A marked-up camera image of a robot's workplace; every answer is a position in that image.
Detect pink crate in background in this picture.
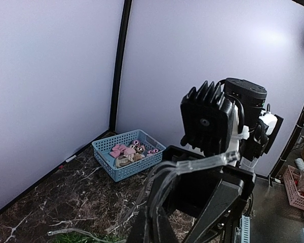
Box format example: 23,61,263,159
283,166,304,210

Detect right black frame post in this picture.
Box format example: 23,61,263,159
108,0,132,132

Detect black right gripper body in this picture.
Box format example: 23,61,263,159
148,145,255,220

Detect perforated cable duct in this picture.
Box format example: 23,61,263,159
240,215,250,243

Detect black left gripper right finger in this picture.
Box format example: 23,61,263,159
154,207,178,243

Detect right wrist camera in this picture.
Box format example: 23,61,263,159
180,80,249,157

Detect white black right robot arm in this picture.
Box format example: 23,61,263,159
128,78,283,242

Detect white ball fairy light string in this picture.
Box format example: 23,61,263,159
47,149,241,243

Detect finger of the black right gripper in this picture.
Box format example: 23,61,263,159
183,174,245,242
141,167,178,228

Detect small green christmas tree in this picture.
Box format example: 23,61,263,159
48,232,126,243

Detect pink bow ornaments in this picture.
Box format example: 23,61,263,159
109,140,160,168

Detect blue plastic basket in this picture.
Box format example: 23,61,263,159
92,130,166,182

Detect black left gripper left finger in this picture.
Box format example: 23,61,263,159
126,206,151,243

